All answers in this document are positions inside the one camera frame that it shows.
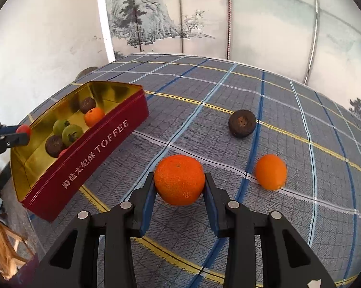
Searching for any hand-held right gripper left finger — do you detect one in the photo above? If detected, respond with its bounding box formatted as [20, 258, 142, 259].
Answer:
[32, 172, 157, 288]

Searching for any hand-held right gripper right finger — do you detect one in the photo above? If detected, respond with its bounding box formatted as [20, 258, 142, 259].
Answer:
[204, 172, 337, 288]

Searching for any dark brown mangosteen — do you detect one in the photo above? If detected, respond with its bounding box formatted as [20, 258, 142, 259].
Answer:
[228, 110, 257, 138]
[45, 135, 66, 158]

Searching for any orange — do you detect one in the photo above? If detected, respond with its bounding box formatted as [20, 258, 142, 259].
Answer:
[84, 107, 105, 127]
[255, 154, 288, 191]
[154, 154, 205, 206]

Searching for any green fruit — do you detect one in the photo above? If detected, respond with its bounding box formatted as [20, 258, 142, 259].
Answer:
[62, 124, 84, 144]
[53, 119, 71, 135]

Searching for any red and gold tin box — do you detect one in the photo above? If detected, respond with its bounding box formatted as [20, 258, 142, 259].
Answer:
[10, 81, 149, 223]

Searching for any dark red mangosteen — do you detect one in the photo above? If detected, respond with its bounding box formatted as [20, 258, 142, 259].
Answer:
[79, 97, 96, 114]

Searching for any wooden chair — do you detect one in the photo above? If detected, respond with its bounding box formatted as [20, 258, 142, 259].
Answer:
[0, 219, 29, 279]

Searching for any plaid tablecloth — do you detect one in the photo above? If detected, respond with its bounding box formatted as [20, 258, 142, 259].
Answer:
[6, 52, 361, 288]

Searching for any painted folding screen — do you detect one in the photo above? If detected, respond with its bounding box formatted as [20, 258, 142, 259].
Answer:
[95, 0, 361, 126]

